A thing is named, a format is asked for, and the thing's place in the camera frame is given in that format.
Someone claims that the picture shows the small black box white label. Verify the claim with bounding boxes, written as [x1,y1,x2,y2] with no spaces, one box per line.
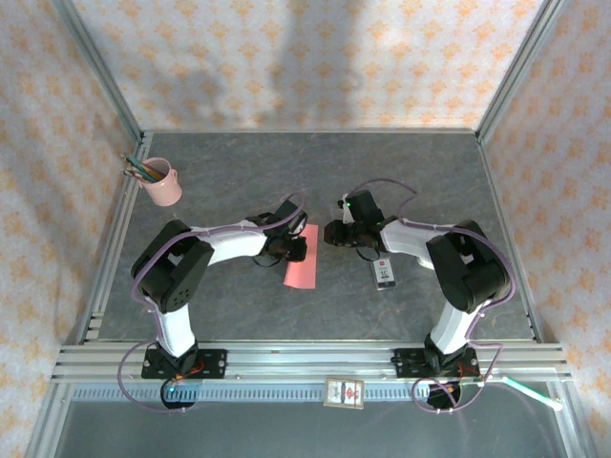
[371,259,398,291]

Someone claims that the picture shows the thin aluminium table edge rail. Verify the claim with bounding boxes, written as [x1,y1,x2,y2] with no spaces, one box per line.
[140,126,481,136]

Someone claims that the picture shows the pink square paper sheet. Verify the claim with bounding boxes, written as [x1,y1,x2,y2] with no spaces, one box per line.
[282,223,320,290]

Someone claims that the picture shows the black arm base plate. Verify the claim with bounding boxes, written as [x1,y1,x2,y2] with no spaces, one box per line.
[140,347,228,381]
[391,346,480,381]

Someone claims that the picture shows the short aluminium frame post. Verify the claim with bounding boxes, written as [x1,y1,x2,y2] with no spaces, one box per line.
[26,381,73,458]
[553,381,600,458]

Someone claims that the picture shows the wide aluminium mounting rail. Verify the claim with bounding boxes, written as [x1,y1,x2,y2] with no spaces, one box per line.
[51,339,573,384]

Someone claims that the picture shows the pink cup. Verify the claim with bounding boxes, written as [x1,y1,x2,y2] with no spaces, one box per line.
[141,156,183,207]

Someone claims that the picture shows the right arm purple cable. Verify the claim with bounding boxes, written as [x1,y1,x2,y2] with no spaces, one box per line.
[346,178,519,415]

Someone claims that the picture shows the green pencil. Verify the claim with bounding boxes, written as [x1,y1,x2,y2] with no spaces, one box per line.
[124,155,158,183]

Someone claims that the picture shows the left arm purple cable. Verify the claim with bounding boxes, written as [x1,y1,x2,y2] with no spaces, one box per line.
[116,191,309,415]

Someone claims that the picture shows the green white plastic stick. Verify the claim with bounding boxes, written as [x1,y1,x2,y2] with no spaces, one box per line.
[501,375,564,412]

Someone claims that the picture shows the grey slotted cable duct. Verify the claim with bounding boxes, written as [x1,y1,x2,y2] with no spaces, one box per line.
[70,384,481,403]

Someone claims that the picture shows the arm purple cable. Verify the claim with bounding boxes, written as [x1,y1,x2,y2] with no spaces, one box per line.
[116,191,309,415]
[346,178,519,415]

